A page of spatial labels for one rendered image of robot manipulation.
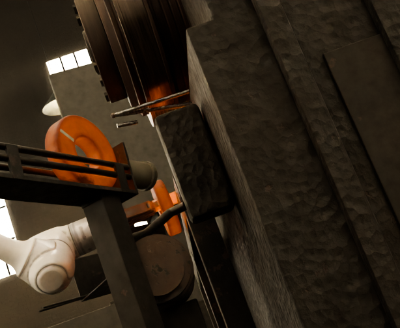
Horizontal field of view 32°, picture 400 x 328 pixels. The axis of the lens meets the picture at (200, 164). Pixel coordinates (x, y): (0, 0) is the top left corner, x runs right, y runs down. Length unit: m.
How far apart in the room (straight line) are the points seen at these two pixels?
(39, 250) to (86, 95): 2.96
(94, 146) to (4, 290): 10.91
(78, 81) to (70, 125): 3.38
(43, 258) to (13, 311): 10.43
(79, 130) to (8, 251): 0.53
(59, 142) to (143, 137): 3.29
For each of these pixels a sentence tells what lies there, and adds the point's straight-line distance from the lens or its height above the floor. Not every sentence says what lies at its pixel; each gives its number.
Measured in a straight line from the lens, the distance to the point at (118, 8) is 1.67.
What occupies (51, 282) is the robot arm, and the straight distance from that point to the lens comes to 1.70.
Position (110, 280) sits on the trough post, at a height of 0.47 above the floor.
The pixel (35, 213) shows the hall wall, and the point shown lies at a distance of 12.26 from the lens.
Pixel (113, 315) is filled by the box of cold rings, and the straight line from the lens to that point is 4.09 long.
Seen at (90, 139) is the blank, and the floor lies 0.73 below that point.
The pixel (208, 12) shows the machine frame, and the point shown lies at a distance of 1.39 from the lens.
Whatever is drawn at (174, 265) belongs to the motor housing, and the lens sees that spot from 1.27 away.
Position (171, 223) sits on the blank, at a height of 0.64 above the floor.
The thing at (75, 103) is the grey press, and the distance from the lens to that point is 4.60.
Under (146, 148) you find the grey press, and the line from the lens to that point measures 4.50.
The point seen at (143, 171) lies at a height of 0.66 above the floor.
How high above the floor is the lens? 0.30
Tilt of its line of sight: 14 degrees up
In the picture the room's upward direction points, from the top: 21 degrees counter-clockwise
